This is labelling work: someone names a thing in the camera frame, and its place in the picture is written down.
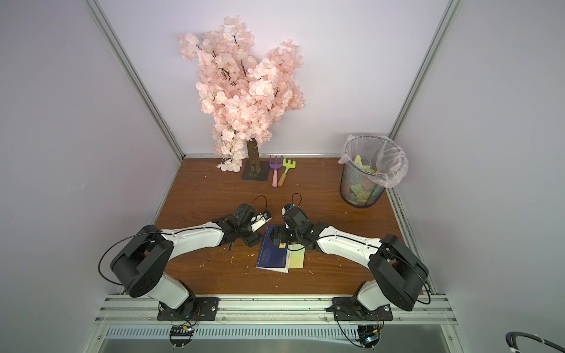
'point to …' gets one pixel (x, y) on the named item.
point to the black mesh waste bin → (351, 177)
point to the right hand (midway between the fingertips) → (279, 228)
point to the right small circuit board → (368, 336)
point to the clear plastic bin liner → (379, 157)
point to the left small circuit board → (181, 335)
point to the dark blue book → (271, 257)
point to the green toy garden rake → (287, 165)
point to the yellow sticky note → (296, 256)
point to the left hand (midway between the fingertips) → (257, 226)
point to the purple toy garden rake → (275, 166)
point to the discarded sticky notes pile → (362, 194)
